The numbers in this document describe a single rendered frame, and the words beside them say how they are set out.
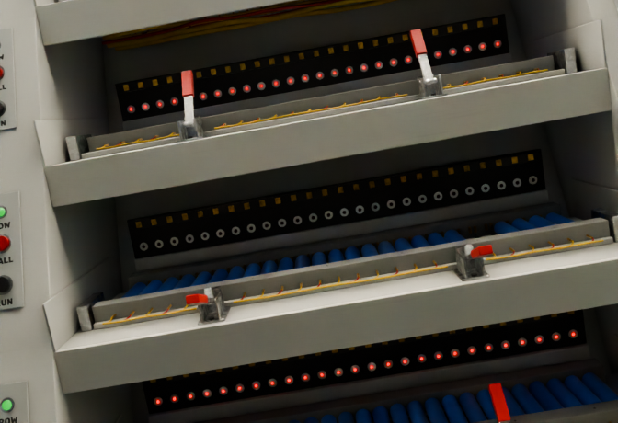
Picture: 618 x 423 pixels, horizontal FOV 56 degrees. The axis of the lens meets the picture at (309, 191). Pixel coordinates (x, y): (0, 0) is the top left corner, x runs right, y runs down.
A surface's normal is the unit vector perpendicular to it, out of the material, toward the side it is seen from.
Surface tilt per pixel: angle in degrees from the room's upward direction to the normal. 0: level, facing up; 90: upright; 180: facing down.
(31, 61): 90
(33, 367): 90
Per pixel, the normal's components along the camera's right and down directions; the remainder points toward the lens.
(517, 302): 0.00, 0.14
